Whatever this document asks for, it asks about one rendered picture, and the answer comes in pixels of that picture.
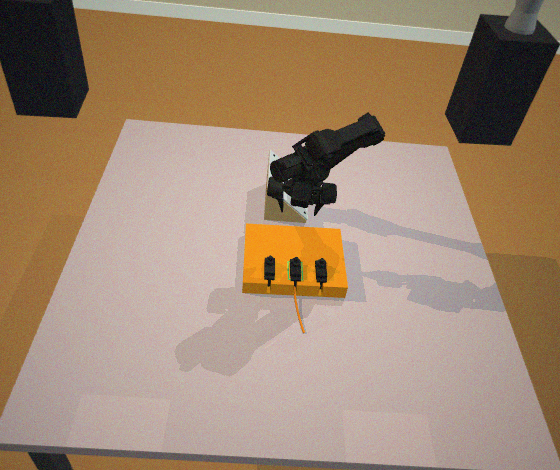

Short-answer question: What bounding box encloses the orange flat deck panel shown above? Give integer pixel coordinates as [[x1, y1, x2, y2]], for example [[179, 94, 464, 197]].
[[242, 224, 348, 298]]

